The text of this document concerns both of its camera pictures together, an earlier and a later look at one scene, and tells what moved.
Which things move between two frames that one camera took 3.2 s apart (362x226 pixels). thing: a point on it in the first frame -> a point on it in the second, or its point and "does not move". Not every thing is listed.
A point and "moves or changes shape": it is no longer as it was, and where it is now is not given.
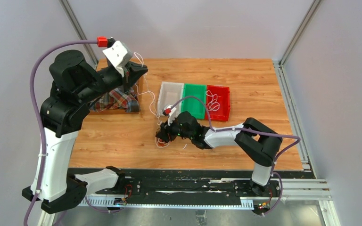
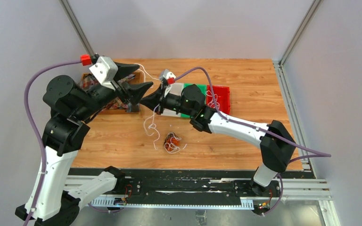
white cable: x=212 y=105 does not move
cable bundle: x=161 y=144 moves or changes shape
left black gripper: x=133 y=72 -> x=135 y=91
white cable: x=147 y=92 -> x=147 y=130
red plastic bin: x=218 y=102 does not move
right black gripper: x=163 y=134 -> x=153 y=100
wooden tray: x=138 y=90 does not move
